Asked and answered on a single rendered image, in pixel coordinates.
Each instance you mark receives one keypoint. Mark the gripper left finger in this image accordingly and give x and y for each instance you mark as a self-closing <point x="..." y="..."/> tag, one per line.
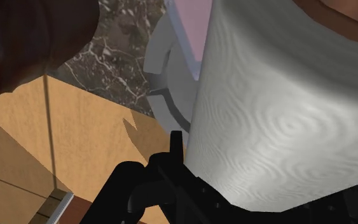
<point x="141" y="186"/>

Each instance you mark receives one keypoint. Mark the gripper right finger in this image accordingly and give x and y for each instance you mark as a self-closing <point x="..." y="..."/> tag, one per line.
<point x="355" y="208"/>

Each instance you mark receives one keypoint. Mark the dark brown round object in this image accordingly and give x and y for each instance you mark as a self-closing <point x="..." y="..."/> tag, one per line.
<point x="26" y="37"/>

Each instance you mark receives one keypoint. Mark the tan wooden furniture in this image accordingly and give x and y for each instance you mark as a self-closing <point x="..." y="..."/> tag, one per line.
<point x="82" y="133"/>

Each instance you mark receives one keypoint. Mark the pink panel with pale edge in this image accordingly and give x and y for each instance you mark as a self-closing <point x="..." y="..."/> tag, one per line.
<point x="195" y="24"/>

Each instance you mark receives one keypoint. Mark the white paper roll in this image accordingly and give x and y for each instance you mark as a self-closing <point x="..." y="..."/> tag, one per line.
<point x="278" y="118"/>

